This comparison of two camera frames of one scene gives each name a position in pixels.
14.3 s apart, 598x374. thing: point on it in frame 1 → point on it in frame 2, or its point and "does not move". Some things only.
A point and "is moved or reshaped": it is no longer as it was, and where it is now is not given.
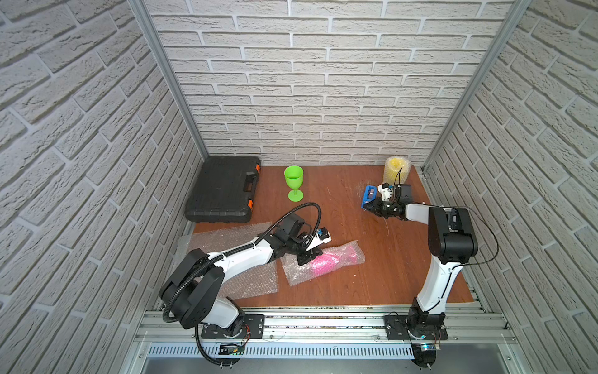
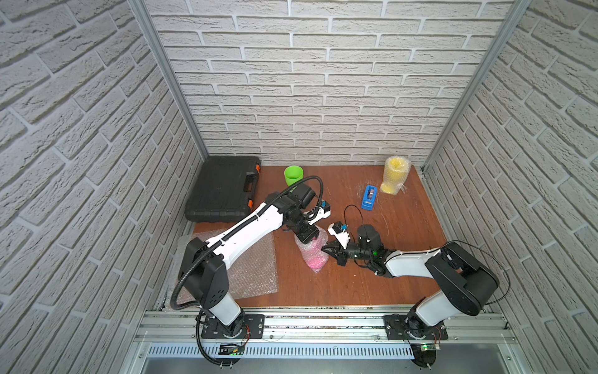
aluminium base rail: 357,334 does not move
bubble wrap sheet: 256,280 does not move
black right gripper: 378,208 → 336,248
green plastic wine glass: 294,176 does not move
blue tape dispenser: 369,195 does not move
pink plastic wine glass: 332,260 is moved or reshaped
